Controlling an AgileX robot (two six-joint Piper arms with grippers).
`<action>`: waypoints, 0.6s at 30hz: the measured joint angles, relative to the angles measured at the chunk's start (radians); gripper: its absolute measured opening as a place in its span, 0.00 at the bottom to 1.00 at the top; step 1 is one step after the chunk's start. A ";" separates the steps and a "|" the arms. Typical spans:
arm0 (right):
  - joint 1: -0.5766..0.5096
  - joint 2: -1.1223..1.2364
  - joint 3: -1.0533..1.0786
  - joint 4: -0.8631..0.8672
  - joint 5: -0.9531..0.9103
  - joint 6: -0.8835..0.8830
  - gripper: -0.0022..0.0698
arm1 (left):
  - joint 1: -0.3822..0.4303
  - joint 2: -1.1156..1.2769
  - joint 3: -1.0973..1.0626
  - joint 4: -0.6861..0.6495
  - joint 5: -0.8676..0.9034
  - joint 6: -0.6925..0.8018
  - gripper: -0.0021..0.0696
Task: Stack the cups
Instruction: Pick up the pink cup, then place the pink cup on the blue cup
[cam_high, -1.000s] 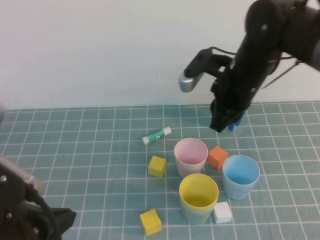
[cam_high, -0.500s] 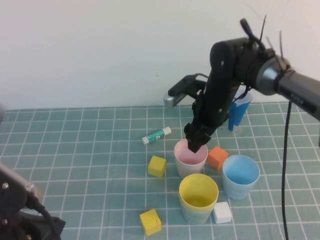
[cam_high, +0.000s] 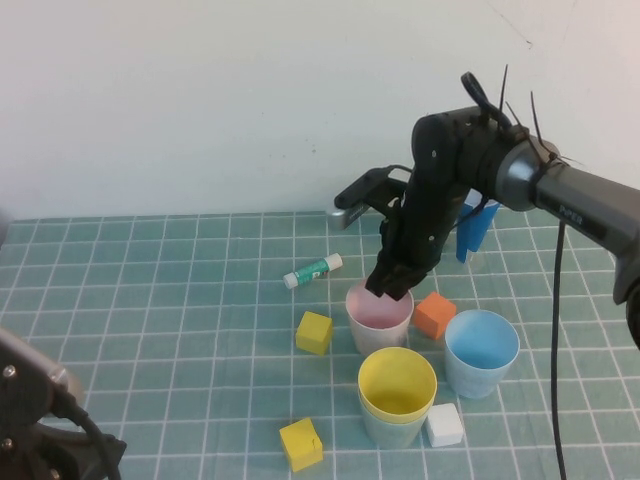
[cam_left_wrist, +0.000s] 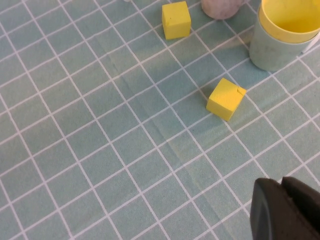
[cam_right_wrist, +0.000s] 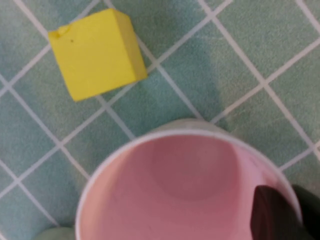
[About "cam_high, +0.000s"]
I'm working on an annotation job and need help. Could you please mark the plain yellow cube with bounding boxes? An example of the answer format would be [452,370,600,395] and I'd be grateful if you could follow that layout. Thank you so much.
[294,310,334,357]

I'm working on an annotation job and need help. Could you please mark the pink cup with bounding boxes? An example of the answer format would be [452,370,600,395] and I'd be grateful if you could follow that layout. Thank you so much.
[345,280,415,356]

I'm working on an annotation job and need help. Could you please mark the blue paper cone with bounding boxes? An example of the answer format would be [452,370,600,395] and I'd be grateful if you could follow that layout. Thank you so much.
[455,194,501,264]

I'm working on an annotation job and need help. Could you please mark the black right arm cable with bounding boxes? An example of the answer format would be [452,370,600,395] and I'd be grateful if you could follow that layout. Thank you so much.
[548,219,569,480]

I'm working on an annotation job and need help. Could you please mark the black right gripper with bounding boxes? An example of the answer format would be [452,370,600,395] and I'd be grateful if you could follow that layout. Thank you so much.
[364,192,459,302]

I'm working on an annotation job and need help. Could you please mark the white cube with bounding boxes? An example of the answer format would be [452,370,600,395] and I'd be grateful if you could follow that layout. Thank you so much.
[425,402,464,448]

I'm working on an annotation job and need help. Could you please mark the green cup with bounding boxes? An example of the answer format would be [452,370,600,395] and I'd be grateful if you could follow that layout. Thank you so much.
[358,394,435,450]

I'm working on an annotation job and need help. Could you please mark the green checked tablecloth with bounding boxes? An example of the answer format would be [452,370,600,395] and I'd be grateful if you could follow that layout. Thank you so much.
[0,201,640,480]

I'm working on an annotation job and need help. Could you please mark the blue cup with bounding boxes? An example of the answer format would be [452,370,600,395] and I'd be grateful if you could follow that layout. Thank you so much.
[443,308,521,400]

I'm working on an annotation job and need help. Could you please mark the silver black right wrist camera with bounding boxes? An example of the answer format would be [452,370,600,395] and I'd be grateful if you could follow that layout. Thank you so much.
[327,167,409,231]

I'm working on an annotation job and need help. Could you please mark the orange cube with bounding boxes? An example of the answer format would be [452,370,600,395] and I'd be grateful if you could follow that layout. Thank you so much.
[412,292,457,341]

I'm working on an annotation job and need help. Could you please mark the yellow cup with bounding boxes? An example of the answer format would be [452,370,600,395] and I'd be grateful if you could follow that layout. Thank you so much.
[357,347,438,426]

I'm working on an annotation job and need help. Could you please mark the notched yellow cube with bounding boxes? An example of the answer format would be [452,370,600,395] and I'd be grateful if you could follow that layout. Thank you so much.
[278,417,324,473]

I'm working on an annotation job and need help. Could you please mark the green white glue stick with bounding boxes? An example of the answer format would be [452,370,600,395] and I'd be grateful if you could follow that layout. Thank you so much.
[282,252,344,290]

